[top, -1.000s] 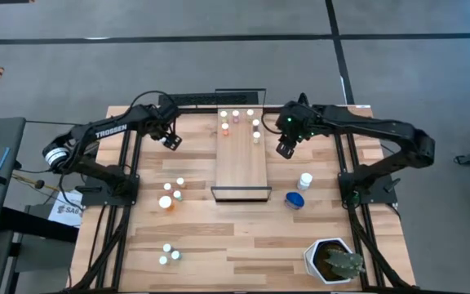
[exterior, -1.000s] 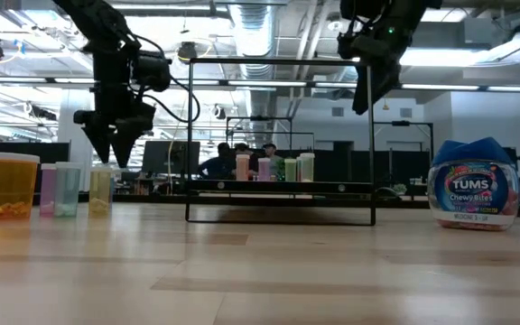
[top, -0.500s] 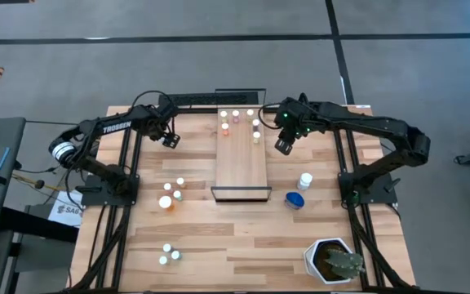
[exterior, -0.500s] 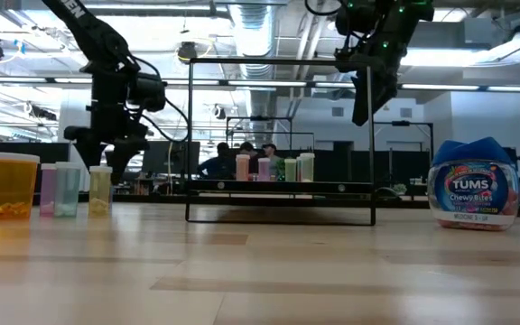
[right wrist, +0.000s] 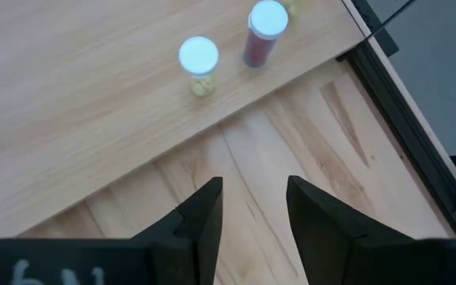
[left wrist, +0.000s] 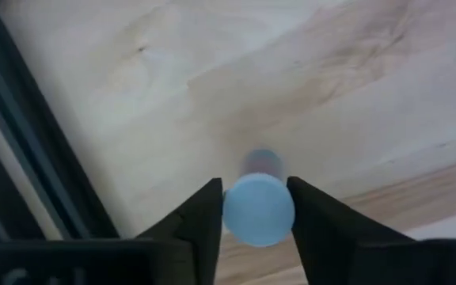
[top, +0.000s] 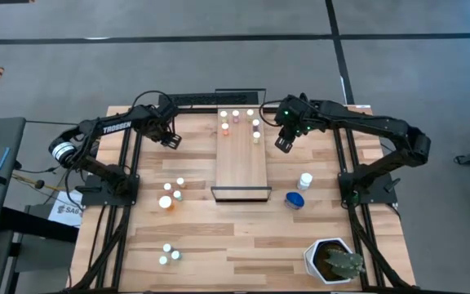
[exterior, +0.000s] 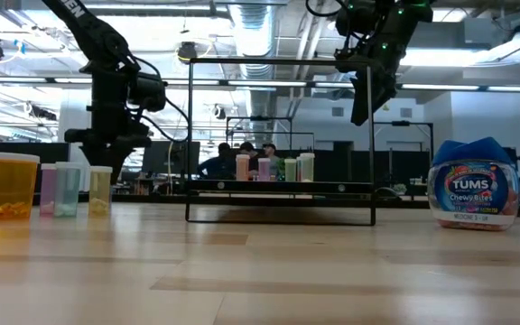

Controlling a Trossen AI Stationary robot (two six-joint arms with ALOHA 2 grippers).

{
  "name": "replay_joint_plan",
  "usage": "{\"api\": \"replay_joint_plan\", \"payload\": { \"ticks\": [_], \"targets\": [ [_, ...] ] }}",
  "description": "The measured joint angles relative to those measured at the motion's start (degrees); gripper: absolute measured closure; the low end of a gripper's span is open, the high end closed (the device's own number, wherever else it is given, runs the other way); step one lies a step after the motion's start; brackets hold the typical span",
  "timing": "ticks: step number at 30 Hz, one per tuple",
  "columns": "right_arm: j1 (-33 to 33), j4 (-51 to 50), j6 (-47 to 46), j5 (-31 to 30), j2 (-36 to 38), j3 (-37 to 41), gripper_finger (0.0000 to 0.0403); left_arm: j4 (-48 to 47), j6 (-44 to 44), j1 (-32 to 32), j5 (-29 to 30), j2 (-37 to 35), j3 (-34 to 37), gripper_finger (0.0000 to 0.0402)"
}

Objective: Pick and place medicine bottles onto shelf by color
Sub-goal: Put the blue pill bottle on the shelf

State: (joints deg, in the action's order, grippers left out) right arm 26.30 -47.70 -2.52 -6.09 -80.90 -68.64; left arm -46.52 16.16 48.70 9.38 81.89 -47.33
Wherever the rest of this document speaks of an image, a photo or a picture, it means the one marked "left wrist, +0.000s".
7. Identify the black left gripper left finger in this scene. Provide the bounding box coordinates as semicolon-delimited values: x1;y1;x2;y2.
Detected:
136;177;224;285

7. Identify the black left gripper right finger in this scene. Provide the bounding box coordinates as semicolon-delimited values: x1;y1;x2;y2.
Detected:
287;177;415;285

